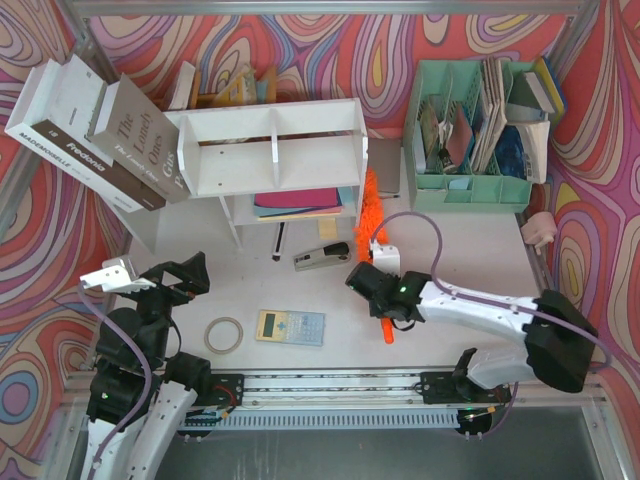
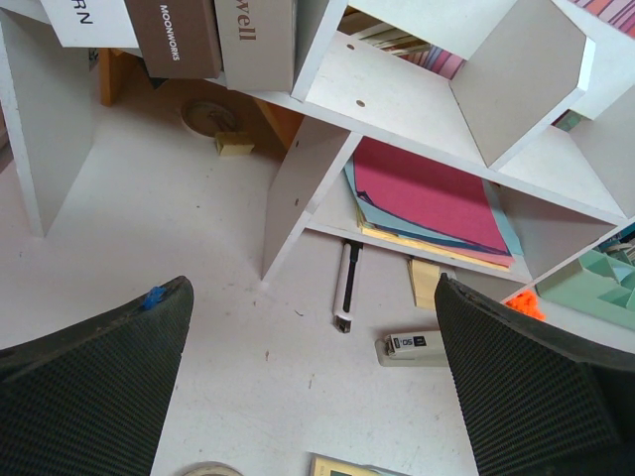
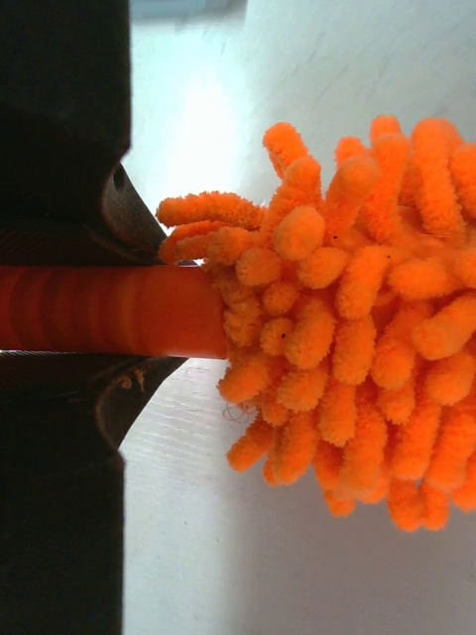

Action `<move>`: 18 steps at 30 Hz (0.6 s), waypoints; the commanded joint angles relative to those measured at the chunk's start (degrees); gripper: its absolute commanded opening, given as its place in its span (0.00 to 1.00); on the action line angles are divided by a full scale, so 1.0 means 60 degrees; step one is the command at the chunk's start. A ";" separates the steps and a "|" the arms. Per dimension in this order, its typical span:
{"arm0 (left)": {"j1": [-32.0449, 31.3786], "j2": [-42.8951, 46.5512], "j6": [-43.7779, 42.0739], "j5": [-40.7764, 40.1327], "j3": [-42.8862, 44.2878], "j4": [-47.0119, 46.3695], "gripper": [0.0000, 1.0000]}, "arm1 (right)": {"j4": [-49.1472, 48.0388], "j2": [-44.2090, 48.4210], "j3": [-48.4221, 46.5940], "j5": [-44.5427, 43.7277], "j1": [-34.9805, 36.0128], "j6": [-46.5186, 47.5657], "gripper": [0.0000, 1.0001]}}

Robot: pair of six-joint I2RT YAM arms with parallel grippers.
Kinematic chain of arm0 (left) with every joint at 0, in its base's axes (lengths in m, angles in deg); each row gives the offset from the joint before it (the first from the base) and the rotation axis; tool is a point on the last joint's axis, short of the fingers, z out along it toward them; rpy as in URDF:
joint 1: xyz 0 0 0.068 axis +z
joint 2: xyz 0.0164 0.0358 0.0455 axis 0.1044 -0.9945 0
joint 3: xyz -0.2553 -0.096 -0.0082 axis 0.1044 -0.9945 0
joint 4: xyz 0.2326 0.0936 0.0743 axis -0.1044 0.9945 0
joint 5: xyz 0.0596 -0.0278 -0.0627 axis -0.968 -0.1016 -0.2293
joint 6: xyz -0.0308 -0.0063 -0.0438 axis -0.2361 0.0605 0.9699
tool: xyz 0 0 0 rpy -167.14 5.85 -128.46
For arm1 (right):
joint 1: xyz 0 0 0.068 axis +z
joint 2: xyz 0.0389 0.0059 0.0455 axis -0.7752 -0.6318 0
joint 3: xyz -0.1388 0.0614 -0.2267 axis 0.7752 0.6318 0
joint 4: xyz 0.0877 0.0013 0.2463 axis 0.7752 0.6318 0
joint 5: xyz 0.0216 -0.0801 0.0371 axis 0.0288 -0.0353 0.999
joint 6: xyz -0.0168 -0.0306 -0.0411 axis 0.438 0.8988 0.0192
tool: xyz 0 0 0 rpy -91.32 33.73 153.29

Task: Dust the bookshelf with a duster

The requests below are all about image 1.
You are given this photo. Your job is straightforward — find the grey Lonely Ones book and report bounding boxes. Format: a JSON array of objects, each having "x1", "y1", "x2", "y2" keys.
[{"x1": 89, "y1": 74, "x2": 190, "y2": 204}]

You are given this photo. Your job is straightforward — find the books behind shelf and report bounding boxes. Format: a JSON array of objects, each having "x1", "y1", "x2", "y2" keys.
[{"x1": 154, "y1": 61, "x2": 277, "y2": 111}]

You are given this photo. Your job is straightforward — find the orange chenille duster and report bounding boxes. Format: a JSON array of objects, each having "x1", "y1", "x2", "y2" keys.
[{"x1": 352, "y1": 167, "x2": 401, "y2": 347}]

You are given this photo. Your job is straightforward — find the pink piggy figurine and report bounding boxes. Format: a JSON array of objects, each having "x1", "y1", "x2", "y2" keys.
[{"x1": 520, "y1": 211, "x2": 557, "y2": 255}]

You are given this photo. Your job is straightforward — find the large white brown book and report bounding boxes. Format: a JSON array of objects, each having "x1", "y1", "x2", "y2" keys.
[{"x1": 5, "y1": 55, "x2": 166, "y2": 213}]

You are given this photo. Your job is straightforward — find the yellow grey calculator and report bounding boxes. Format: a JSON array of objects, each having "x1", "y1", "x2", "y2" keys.
[{"x1": 256, "y1": 310, "x2": 325, "y2": 347}]

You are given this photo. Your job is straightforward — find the mint green desk organizer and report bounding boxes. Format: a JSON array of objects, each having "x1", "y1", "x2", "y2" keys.
[{"x1": 402, "y1": 57, "x2": 532, "y2": 213}]

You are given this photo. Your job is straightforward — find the white utility knife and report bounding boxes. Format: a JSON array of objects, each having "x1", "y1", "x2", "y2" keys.
[{"x1": 272, "y1": 222, "x2": 287, "y2": 262}]

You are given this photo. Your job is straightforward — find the roll of tape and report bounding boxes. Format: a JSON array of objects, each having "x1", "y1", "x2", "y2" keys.
[{"x1": 204, "y1": 317, "x2": 244, "y2": 355}]

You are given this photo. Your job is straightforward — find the white wooden bookshelf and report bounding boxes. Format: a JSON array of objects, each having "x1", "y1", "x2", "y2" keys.
[{"x1": 158, "y1": 98, "x2": 368, "y2": 242}]

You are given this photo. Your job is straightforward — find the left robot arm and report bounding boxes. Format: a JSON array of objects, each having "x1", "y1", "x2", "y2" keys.
[{"x1": 77, "y1": 252, "x2": 211, "y2": 479}]

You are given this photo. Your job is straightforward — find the yellow sticky note pad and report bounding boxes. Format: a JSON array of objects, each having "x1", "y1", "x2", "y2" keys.
[{"x1": 317, "y1": 217, "x2": 338, "y2": 241}]

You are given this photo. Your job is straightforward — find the grey black stapler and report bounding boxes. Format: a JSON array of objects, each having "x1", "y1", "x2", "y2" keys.
[{"x1": 293, "y1": 242, "x2": 351, "y2": 272}]

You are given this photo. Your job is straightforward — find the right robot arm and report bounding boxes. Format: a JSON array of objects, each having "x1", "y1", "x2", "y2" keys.
[{"x1": 345, "y1": 262, "x2": 597, "y2": 393}]

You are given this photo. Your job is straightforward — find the grey notebook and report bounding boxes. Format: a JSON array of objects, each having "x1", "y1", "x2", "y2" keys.
[{"x1": 368, "y1": 139, "x2": 401, "y2": 195}]

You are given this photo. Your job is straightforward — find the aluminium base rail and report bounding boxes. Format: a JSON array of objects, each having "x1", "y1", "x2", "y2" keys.
[{"x1": 176, "y1": 369, "x2": 606, "y2": 439}]

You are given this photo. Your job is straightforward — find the books in organizer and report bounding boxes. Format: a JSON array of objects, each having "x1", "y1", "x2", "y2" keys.
[{"x1": 407, "y1": 56, "x2": 567, "y2": 184}]

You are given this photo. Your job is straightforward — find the stack of coloured paper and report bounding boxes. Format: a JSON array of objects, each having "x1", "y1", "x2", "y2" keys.
[{"x1": 253, "y1": 188, "x2": 343, "y2": 218}]

